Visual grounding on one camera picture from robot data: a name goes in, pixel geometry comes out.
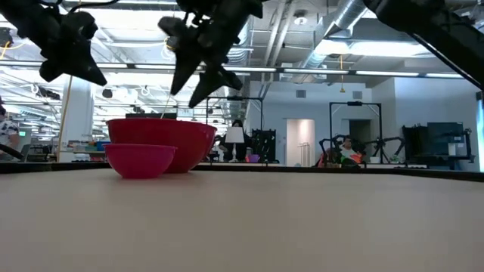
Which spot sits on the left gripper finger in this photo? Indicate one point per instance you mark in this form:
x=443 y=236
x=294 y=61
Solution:
x=75 y=70

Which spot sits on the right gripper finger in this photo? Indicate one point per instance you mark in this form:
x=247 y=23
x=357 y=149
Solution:
x=185 y=68
x=215 y=81

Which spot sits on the black background robot arm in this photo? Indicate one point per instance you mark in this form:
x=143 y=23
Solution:
x=385 y=141

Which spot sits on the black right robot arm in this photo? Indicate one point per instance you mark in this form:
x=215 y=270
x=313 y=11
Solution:
x=435 y=22

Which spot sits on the black shelf rack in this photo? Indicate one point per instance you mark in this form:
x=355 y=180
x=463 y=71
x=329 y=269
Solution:
x=264 y=143

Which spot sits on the person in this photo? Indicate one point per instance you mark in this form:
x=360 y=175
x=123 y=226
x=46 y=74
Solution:
x=7 y=132
x=348 y=146
x=237 y=123

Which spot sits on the white table lamp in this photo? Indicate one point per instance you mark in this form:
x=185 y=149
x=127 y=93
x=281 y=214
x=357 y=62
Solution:
x=234 y=135

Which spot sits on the black box case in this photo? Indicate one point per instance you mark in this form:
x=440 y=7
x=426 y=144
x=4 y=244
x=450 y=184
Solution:
x=151 y=116

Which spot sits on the large red bowl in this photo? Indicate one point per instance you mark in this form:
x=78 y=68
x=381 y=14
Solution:
x=181 y=140

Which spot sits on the purple pot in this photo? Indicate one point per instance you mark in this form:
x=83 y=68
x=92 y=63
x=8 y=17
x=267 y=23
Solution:
x=253 y=158

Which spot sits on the long ceiling light strip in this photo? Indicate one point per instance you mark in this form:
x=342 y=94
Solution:
x=315 y=70
x=387 y=73

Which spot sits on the small pink bowl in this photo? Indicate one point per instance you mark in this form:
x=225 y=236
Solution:
x=138 y=160

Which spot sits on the tan table mat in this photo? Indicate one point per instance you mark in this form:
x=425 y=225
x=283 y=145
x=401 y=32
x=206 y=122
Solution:
x=242 y=226

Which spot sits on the black cabinet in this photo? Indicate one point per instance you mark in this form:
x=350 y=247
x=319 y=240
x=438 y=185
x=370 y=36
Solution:
x=442 y=136

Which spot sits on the black frame stand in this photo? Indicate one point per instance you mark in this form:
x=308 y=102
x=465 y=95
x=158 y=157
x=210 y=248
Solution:
x=355 y=103
x=234 y=98

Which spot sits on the silver ventilation duct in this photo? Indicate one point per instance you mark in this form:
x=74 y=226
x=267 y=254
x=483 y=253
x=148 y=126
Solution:
x=346 y=15

